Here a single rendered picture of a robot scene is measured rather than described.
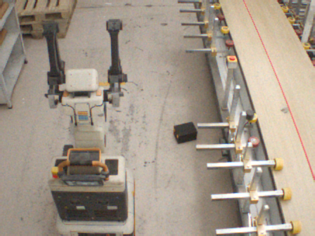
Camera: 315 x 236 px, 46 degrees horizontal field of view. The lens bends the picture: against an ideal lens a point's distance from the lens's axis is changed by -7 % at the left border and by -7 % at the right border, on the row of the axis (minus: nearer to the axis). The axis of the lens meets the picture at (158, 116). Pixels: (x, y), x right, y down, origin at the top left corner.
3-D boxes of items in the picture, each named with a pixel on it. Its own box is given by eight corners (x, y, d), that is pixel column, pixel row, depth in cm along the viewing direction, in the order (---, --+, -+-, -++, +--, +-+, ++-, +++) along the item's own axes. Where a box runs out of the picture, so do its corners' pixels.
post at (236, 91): (226, 133, 313) (235, 87, 279) (226, 130, 315) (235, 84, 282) (231, 133, 313) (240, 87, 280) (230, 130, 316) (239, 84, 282)
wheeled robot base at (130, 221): (135, 246, 311) (134, 232, 294) (59, 245, 309) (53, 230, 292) (135, 181, 359) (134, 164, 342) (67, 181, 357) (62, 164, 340)
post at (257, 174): (242, 214, 259) (256, 171, 226) (241, 210, 262) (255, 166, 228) (247, 213, 259) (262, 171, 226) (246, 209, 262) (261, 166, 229)
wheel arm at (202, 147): (195, 152, 282) (196, 147, 279) (195, 148, 284) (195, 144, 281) (254, 149, 283) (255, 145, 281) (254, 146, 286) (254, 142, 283)
